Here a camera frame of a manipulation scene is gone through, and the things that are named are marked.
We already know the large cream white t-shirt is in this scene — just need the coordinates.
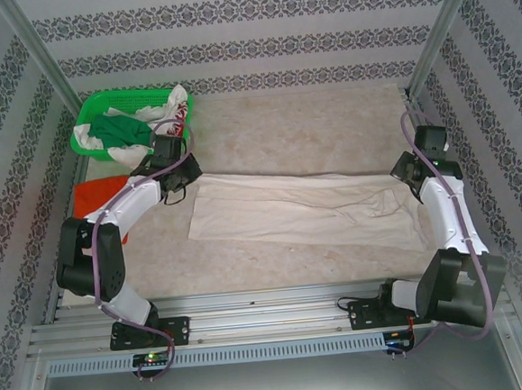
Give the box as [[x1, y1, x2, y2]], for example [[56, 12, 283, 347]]
[[182, 155, 430, 271]]

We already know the white t-shirt with red print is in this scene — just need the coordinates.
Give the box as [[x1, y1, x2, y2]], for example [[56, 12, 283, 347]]
[[143, 84, 194, 144]]

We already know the green t-shirt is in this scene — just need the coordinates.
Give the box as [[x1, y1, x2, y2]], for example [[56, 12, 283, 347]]
[[87, 112, 155, 150]]

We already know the orange t-shirt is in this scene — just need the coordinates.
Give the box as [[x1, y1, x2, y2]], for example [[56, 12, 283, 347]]
[[70, 174, 138, 252]]

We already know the green plastic laundry basket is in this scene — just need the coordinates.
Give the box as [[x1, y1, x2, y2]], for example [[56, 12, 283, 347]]
[[66, 83, 199, 165]]

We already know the small controller circuit board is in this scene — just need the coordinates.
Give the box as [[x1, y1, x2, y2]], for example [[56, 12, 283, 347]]
[[383, 327, 417, 354], [132, 349, 174, 369]]

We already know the slotted metal strip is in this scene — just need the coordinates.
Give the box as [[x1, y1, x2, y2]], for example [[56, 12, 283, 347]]
[[45, 332, 389, 381]]

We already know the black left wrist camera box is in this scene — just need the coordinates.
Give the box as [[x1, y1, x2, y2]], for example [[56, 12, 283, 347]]
[[149, 132, 188, 163]]

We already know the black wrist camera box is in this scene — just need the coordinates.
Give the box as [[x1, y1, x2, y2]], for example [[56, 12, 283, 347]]
[[149, 132, 188, 163], [412, 122, 451, 160]]

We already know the thin black cable loop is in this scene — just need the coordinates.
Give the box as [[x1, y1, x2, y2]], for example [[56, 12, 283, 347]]
[[160, 185, 189, 207]]

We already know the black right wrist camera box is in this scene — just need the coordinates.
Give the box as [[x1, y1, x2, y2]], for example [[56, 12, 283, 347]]
[[412, 122, 451, 160]]

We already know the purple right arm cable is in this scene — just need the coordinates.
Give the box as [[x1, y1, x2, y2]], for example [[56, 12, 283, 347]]
[[389, 104, 500, 354]]

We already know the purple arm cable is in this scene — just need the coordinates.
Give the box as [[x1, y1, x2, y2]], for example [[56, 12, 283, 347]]
[[81, 117, 213, 385], [389, 104, 500, 354]]

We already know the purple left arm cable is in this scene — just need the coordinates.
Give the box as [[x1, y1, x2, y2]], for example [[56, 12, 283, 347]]
[[81, 117, 213, 385]]

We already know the aluminium frame post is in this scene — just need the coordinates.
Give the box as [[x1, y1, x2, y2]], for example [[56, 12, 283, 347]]
[[4, 0, 87, 128], [398, 0, 492, 101]]

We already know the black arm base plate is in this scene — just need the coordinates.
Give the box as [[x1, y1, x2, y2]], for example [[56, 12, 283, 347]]
[[346, 295, 413, 332], [107, 315, 193, 352]]

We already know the aluminium mounting rail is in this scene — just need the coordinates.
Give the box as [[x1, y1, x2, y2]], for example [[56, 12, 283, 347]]
[[24, 268, 512, 359]]

